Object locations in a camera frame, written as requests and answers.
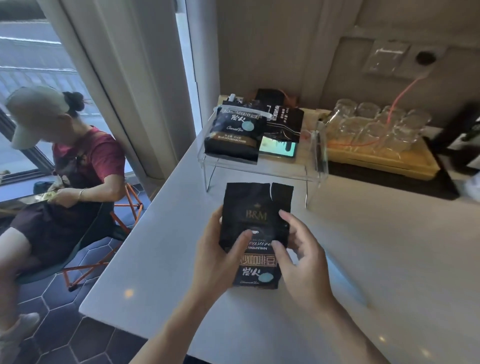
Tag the person's right hand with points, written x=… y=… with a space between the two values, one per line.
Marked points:
x=303 y=270

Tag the person's left hand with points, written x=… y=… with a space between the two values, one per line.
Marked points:
x=213 y=270

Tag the light blue sealing clip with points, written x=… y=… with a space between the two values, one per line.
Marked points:
x=243 y=111
x=231 y=98
x=348 y=281

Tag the clear acrylic stand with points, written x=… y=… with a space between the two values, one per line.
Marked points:
x=277 y=165

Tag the black coffee bags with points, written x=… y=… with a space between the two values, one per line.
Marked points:
x=285 y=123
x=309 y=116

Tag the person's left forearm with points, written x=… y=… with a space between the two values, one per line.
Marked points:
x=168 y=333

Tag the person's right forearm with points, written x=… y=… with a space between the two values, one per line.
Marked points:
x=345 y=333

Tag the folding chair with orange legs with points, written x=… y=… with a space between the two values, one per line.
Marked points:
x=116 y=230

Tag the dark tablet with lit screen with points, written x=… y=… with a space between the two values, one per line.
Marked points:
x=279 y=148

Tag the black coffee bags on stand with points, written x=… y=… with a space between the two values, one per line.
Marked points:
x=309 y=116

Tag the group of clear drinking glasses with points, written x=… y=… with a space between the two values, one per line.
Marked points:
x=371 y=129

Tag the white paper item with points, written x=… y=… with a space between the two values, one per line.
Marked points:
x=473 y=189

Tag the black appliance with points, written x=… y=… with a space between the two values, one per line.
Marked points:
x=461 y=142

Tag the black plug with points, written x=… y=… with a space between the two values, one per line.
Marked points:
x=425 y=57

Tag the metal balcony railing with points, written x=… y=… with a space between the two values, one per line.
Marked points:
x=30 y=75

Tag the wall socket with clear cover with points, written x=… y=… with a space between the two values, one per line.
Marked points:
x=386 y=58

